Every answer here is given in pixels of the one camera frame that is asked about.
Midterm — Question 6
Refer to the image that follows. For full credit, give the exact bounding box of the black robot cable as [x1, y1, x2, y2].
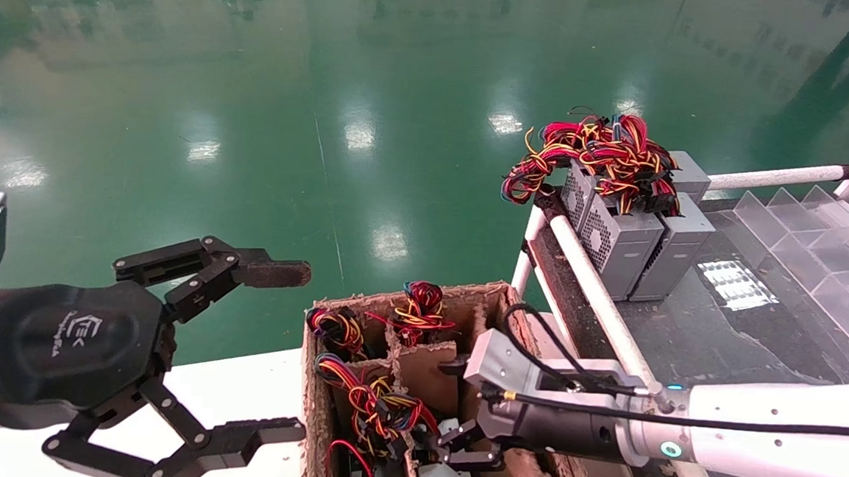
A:
[494, 301, 849, 442]

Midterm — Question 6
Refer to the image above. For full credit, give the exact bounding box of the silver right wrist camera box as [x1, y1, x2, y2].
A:
[435, 326, 647, 422]

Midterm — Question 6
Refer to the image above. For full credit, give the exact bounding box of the white frame pipe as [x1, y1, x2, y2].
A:
[706, 157, 848, 200]
[532, 213, 754, 477]
[509, 204, 549, 298]

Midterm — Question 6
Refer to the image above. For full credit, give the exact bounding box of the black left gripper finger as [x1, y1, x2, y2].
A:
[110, 230, 315, 333]

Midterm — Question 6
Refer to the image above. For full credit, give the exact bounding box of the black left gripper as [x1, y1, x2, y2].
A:
[0, 275, 316, 477]

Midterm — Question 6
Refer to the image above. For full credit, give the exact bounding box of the brown cardboard box with cells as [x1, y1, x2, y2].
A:
[294, 268, 617, 477]

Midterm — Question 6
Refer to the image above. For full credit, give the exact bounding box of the short cardboard divider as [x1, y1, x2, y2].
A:
[383, 336, 463, 420]

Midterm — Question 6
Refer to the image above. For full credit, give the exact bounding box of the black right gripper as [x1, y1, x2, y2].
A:
[438, 391, 634, 477]

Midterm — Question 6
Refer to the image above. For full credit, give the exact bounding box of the clear acrylic divider tray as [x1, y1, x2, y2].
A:
[711, 180, 849, 376]

